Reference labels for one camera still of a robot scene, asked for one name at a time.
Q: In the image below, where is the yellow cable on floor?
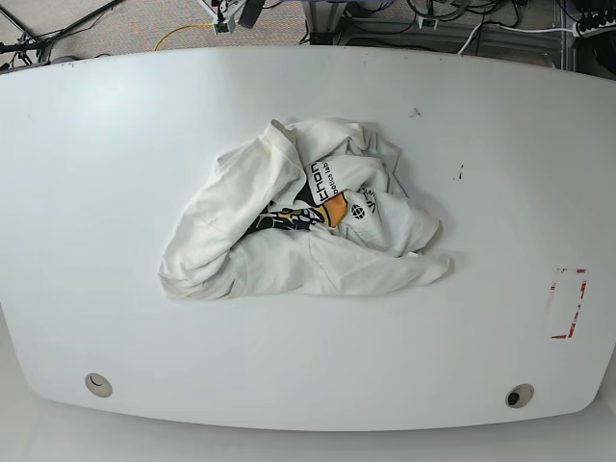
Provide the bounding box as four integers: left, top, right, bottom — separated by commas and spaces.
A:
153, 22, 217, 52

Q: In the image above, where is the aluminium frame base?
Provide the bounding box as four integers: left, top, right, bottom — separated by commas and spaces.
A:
302, 1, 577, 71

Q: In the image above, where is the red tape rectangle marking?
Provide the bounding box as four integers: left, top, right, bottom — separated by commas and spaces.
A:
545, 269, 588, 340

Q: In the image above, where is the white power strip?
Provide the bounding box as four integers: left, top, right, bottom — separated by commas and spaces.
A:
572, 15, 615, 39

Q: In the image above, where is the right table cable grommet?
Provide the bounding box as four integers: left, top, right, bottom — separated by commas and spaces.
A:
505, 384, 534, 409

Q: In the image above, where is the table cable grommet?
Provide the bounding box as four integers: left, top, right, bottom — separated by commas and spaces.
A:
505, 384, 534, 409
85, 373, 113, 398

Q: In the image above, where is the left table cable grommet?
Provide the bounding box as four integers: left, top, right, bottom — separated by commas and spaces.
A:
85, 373, 113, 398

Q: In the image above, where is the white cable on floor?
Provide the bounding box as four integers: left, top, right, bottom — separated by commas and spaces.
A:
456, 23, 577, 55

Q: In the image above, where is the black tripod stand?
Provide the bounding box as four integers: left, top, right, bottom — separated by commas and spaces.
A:
1, 0, 123, 73

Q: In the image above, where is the white printed T-shirt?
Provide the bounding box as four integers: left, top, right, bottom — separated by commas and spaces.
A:
158, 119, 451, 300

